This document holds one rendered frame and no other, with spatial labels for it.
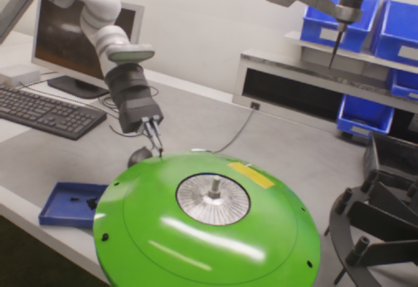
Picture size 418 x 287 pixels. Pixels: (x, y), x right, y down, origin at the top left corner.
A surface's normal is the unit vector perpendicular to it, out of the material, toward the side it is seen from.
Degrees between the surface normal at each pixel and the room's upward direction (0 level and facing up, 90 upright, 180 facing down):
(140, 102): 32
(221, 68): 90
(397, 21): 90
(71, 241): 0
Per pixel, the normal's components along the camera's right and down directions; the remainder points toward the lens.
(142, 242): -0.11, -0.75
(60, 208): 0.15, -0.88
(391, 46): -0.42, 0.50
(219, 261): 0.16, -0.75
